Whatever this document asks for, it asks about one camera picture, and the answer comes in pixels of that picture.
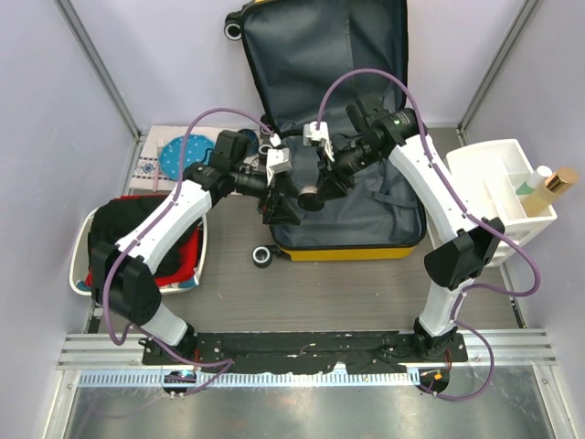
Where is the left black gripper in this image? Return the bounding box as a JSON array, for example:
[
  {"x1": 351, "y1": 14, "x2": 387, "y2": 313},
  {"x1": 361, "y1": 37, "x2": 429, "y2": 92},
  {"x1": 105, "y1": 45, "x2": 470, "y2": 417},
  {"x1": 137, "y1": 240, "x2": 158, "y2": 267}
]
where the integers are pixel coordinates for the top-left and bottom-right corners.
[{"x1": 231, "y1": 166, "x2": 302, "y2": 226}]

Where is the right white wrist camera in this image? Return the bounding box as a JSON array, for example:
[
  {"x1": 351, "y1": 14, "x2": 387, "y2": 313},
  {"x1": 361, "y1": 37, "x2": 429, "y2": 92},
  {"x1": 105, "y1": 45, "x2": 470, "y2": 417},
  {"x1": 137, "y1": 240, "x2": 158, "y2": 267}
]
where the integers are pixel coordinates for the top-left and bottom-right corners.
[{"x1": 303, "y1": 121, "x2": 335, "y2": 162}]

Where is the green white tube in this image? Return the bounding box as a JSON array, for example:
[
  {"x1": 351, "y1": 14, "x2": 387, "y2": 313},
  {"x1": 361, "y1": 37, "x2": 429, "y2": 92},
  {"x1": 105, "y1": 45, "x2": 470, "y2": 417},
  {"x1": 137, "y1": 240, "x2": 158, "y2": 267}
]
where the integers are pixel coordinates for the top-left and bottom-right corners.
[{"x1": 516, "y1": 166, "x2": 552, "y2": 196}]

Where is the small round silver tin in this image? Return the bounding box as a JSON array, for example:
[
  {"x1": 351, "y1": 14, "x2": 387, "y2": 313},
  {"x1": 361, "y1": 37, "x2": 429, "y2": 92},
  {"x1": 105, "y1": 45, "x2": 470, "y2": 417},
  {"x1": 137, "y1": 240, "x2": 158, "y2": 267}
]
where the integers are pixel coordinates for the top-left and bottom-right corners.
[{"x1": 297, "y1": 186, "x2": 324, "y2": 211}]

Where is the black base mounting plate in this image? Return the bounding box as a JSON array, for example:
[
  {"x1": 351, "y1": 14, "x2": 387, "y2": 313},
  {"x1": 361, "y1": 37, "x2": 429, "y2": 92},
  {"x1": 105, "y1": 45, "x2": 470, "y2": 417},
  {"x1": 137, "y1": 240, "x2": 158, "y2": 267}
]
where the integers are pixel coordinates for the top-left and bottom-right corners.
[{"x1": 142, "y1": 329, "x2": 468, "y2": 373}]

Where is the red item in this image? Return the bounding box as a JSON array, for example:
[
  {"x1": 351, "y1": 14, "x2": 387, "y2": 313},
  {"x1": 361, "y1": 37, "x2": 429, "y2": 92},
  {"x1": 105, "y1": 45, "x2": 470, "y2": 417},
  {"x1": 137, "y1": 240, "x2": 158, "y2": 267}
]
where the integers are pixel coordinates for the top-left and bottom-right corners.
[{"x1": 84, "y1": 195, "x2": 202, "y2": 290}]

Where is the clear amber bottle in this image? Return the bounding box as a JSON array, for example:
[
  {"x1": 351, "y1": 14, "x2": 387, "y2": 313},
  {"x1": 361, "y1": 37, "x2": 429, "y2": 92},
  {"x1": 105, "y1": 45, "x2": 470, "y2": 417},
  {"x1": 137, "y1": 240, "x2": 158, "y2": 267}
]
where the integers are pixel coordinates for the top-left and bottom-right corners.
[{"x1": 522, "y1": 166, "x2": 580, "y2": 218}]

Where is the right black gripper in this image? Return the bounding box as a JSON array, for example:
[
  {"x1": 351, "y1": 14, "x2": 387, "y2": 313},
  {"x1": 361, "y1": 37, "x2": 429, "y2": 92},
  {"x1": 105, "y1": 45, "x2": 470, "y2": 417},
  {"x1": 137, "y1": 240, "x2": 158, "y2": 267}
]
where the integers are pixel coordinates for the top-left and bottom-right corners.
[{"x1": 314, "y1": 138, "x2": 382, "y2": 205}]

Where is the white square tray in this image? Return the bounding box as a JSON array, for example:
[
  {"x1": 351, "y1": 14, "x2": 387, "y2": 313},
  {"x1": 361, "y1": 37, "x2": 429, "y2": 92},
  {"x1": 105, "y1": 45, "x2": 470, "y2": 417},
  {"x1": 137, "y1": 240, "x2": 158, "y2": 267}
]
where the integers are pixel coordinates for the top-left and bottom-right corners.
[{"x1": 68, "y1": 196, "x2": 209, "y2": 298}]

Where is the yellow Pikachu hard suitcase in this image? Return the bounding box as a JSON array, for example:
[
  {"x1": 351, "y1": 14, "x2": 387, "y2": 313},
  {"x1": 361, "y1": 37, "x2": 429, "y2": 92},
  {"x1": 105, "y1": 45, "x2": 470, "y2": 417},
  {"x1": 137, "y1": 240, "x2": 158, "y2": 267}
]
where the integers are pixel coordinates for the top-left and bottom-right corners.
[{"x1": 224, "y1": 1, "x2": 426, "y2": 262}]

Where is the white plastic drawer organizer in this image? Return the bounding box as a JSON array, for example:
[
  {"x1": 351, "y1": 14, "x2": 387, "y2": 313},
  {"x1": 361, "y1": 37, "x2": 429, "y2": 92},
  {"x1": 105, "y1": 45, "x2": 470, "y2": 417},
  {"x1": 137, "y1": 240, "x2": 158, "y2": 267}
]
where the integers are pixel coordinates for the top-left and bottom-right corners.
[{"x1": 444, "y1": 139, "x2": 558, "y2": 247}]

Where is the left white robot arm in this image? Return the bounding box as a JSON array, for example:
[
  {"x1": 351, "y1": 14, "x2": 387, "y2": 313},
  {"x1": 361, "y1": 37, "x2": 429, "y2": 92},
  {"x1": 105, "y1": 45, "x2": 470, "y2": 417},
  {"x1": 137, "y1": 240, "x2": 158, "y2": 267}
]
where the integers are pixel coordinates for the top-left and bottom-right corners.
[{"x1": 90, "y1": 130, "x2": 299, "y2": 365}]

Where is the teal Doraemon towel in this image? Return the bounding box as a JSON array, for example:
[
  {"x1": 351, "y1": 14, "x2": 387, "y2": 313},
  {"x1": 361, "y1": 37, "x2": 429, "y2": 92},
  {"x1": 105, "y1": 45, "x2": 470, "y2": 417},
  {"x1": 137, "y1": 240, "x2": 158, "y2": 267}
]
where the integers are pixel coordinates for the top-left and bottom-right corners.
[{"x1": 75, "y1": 196, "x2": 207, "y2": 294}]

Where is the dark blue ceramic cup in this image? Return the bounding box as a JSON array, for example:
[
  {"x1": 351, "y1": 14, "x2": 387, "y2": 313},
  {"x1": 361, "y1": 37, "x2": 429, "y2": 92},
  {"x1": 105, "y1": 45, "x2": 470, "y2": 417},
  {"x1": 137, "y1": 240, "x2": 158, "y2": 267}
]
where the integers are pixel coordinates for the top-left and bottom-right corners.
[{"x1": 239, "y1": 128, "x2": 259, "y2": 144}]

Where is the blue polka dot plate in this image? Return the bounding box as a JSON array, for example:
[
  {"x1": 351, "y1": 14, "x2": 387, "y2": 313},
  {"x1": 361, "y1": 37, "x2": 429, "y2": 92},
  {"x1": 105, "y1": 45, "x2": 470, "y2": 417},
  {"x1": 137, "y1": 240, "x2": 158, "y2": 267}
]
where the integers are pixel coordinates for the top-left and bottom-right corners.
[{"x1": 159, "y1": 134, "x2": 215, "y2": 181}]

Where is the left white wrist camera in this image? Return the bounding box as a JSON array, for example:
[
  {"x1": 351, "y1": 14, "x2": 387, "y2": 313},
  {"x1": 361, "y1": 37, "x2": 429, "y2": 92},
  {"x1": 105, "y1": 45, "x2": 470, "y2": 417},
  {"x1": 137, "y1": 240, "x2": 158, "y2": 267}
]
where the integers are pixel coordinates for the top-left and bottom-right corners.
[{"x1": 265, "y1": 147, "x2": 293, "y2": 185}]

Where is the patterned white placemat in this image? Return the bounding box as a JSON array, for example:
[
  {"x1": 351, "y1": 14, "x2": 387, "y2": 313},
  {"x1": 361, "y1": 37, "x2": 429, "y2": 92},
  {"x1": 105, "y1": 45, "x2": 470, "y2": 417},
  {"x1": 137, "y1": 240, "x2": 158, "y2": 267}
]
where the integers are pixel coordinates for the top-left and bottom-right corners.
[{"x1": 130, "y1": 125, "x2": 223, "y2": 192}]

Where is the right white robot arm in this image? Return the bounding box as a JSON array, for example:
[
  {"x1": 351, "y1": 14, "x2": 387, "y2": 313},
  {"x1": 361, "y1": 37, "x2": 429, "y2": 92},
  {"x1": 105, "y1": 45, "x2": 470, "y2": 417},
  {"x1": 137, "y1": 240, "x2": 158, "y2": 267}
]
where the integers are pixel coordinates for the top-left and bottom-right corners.
[{"x1": 303, "y1": 101, "x2": 505, "y2": 361}]

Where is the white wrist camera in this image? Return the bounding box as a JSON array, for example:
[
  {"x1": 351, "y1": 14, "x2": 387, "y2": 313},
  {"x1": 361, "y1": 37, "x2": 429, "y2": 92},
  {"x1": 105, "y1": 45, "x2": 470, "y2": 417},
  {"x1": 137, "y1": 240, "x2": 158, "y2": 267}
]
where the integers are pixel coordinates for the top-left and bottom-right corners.
[
  {"x1": 303, "y1": 121, "x2": 335, "y2": 162},
  {"x1": 265, "y1": 147, "x2": 293, "y2": 185}
]

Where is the white slotted cable duct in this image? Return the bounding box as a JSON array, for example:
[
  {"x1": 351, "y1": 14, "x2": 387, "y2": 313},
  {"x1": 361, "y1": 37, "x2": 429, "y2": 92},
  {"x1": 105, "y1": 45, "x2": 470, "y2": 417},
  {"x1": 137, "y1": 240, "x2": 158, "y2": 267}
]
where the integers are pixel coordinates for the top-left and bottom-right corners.
[{"x1": 78, "y1": 366, "x2": 420, "y2": 389}]

